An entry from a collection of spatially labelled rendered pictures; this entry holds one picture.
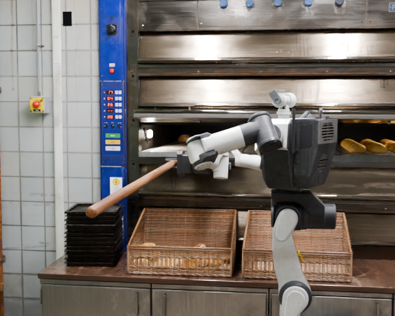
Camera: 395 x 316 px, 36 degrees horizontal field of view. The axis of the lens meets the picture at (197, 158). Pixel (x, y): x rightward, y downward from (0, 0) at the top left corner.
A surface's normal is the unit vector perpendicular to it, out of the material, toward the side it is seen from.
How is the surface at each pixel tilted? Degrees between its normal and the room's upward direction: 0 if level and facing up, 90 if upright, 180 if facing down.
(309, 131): 90
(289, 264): 90
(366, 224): 70
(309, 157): 90
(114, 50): 90
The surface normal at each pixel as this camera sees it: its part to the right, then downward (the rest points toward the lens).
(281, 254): 0.04, 0.47
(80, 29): -0.14, 0.09
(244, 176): -0.12, -0.26
